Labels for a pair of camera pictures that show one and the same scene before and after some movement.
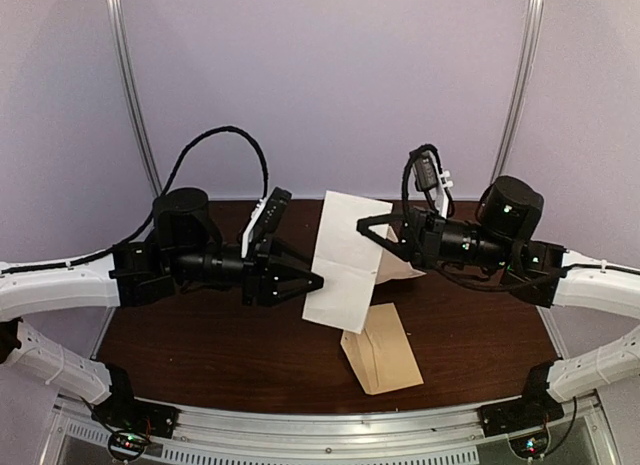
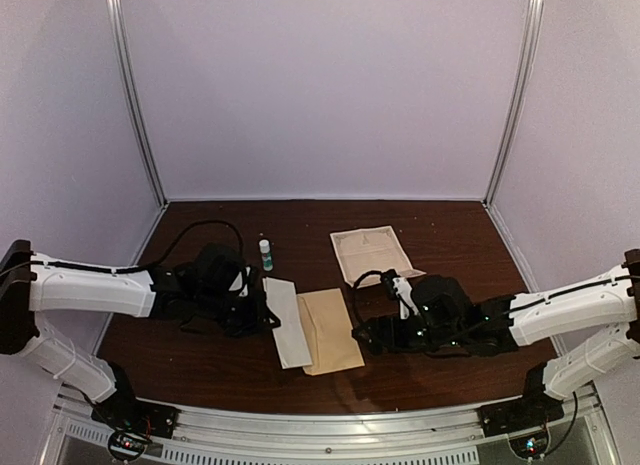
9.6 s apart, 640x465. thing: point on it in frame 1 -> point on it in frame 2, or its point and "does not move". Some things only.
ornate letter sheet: [346, 260] -> [290, 335]
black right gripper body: [427, 246] -> [391, 322]
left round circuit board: [127, 445] does not move
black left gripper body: [253, 283] -> [239, 320]
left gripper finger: [292, 268] -> [266, 312]
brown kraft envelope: [381, 355] -> [328, 329]
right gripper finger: [381, 219] -> [364, 333]
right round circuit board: [531, 446] does not move
